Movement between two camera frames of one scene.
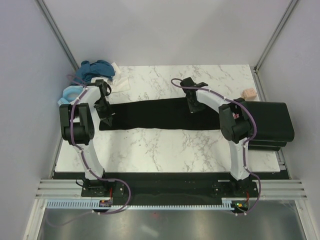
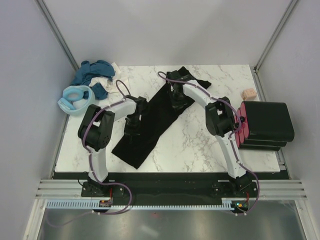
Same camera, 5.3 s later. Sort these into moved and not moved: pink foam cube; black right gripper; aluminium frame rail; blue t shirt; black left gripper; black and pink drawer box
Moved: black left gripper; black right gripper
Not moved: black and pink drawer box; blue t shirt; aluminium frame rail; pink foam cube
